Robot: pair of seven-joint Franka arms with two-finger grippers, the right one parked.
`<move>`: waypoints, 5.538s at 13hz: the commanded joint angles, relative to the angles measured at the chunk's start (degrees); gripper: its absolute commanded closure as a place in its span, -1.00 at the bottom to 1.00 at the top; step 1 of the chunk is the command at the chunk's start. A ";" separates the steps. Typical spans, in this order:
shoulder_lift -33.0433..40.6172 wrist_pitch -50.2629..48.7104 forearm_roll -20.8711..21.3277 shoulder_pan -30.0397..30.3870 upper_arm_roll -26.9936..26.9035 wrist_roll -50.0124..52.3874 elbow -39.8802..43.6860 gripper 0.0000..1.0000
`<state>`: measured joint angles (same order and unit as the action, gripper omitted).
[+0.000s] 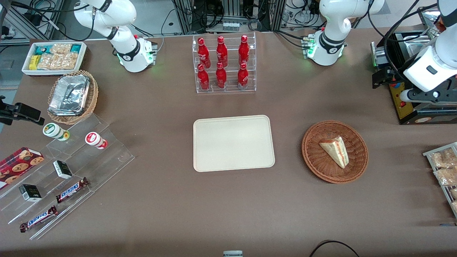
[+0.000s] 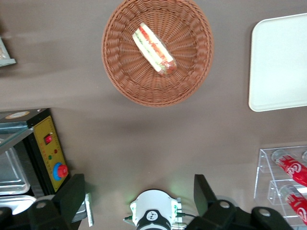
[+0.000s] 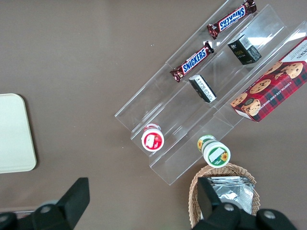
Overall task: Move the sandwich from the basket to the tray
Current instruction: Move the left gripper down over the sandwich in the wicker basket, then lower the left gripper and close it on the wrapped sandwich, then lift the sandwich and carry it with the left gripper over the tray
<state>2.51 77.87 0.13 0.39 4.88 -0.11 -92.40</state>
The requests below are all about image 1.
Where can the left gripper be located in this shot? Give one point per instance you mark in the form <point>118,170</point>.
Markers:
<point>393,76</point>

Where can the triangular sandwich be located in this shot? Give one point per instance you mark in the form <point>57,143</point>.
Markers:
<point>337,151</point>

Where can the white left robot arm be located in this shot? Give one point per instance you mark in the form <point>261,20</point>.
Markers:
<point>332,21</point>

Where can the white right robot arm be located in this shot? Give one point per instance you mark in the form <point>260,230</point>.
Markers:
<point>125,53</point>

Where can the oval wicker basket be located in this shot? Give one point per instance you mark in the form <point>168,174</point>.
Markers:
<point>92,96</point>

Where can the round brown wicker basket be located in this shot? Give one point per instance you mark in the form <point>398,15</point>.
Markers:
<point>321,164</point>

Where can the beige plastic serving tray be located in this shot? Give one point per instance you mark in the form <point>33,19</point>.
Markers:
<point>232,142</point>

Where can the black hot dog roller machine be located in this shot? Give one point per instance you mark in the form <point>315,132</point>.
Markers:
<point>400,103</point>

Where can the green lid yogurt cup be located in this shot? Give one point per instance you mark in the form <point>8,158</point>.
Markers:
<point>53,130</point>

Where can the white rectangular snack bin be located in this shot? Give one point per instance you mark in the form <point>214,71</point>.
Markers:
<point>26,71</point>

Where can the aluminium foil container stack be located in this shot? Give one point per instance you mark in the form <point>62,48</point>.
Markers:
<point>69,94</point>

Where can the steel pan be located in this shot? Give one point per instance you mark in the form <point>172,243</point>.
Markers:
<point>416,41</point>

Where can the red cookie box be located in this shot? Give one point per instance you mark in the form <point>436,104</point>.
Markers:
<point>19,162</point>

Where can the yellow snack packet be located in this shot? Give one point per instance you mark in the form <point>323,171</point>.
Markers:
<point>34,62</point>

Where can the large clear rice cracker bag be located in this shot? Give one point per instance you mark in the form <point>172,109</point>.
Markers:
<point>57,61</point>

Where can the teal snack packet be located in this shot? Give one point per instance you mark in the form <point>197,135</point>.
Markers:
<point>43,50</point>
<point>76,48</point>

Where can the small black carton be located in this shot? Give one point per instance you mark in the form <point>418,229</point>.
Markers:
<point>63,169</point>
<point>30,192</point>

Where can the small clear rice cracker bag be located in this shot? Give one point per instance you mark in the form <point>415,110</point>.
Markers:
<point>60,49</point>

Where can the red lid yogurt cup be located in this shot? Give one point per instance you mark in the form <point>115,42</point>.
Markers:
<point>94,139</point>

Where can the Snickers chocolate bar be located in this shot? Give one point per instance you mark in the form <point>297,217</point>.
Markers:
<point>38,218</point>
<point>71,190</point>

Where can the clear acrylic stepped display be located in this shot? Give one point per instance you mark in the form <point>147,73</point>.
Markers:
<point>107,157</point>

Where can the red cola bottle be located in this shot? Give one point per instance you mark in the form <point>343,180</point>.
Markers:
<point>203,78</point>
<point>244,50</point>
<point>204,53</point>
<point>221,51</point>
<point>221,76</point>
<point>243,76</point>

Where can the clear acrylic bottle rack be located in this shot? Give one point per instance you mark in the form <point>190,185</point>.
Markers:
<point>232,85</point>

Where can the small grey device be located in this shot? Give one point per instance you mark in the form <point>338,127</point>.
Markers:
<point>232,254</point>

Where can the aluminium frame rail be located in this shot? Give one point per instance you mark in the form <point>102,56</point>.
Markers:
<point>43,21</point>

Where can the aluminium frame equipment rack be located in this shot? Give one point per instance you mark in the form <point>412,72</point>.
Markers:
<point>232,10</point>

